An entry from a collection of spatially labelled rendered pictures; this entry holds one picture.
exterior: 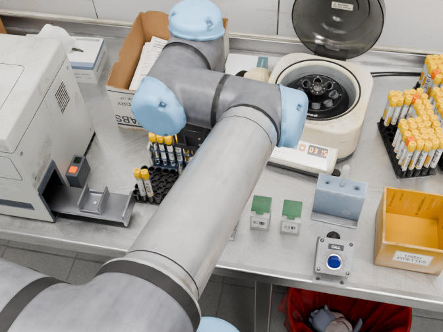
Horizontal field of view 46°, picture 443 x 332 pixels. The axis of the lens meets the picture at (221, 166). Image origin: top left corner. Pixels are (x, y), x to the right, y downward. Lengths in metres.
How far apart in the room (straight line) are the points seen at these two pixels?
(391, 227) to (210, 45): 0.63
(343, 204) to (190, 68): 0.55
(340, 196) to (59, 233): 0.61
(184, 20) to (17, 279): 0.43
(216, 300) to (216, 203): 1.55
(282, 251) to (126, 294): 0.75
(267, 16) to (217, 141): 0.92
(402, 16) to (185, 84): 0.86
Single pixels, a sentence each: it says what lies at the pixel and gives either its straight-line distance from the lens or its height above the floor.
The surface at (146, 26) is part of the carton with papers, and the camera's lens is 1.48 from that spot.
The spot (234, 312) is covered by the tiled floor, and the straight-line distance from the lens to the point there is 2.01.
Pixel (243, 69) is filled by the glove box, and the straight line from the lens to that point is 1.37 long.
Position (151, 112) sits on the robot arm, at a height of 1.39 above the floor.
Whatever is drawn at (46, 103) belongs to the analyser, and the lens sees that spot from 1.13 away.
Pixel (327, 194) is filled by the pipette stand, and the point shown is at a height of 0.96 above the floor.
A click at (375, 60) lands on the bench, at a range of 1.51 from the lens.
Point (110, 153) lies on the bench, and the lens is 1.32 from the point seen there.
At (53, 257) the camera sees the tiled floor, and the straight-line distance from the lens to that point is 2.24.
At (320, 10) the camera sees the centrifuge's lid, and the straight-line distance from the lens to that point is 1.37.
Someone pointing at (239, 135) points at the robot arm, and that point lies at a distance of 0.57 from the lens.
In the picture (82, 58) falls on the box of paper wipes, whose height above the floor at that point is 0.93.
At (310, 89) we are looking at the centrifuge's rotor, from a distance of 1.25.
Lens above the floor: 1.88
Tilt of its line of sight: 53 degrees down
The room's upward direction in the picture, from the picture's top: 4 degrees counter-clockwise
